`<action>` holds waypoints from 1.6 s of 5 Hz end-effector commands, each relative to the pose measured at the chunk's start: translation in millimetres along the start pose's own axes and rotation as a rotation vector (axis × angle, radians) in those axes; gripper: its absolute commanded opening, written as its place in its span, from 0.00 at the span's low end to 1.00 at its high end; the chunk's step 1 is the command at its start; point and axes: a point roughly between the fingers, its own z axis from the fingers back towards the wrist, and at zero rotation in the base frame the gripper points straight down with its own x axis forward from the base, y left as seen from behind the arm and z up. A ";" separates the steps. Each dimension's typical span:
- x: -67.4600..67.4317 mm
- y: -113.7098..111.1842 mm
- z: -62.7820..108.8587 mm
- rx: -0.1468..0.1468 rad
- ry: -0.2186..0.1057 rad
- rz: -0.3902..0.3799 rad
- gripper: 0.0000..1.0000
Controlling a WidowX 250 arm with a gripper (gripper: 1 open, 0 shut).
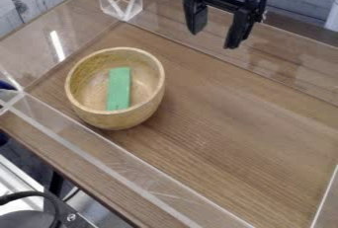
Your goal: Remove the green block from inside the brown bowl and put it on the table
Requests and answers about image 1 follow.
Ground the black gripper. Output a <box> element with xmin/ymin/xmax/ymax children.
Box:
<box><xmin>182</xmin><ymin>0</ymin><xmax>269</xmax><ymax>49</ymax></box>

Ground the green rectangular block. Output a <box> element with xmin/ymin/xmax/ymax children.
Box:
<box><xmin>106</xmin><ymin>67</ymin><xmax>131</xmax><ymax>111</ymax></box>

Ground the brown wooden bowl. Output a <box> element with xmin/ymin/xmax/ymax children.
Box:
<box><xmin>65</xmin><ymin>46</ymin><xmax>166</xmax><ymax>130</ymax></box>

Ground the blue object at left edge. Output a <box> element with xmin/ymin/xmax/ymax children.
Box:
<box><xmin>0</xmin><ymin>80</ymin><xmax>18</xmax><ymax>91</ymax></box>

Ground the black table leg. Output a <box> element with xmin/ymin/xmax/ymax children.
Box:
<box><xmin>50</xmin><ymin>172</ymin><xmax>65</xmax><ymax>196</ymax></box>

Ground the clear acrylic tray wall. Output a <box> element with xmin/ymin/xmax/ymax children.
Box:
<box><xmin>0</xmin><ymin>0</ymin><xmax>338</xmax><ymax>228</ymax></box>

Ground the clear acrylic corner bracket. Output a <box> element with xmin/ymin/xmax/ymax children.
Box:
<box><xmin>99</xmin><ymin>0</ymin><xmax>143</xmax><ymax>22</ymax></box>

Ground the black metal bracket with screw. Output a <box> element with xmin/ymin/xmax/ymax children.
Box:
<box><xmin>57</xmin><ymin>198</ymin><xmax>98</xmax><ymax>228</ymax></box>

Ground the black cable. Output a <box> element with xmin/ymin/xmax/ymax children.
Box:
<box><xmin>0</xmin><ymin>190</ymin><xmax>63</xmax><ymax>228</ymax></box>

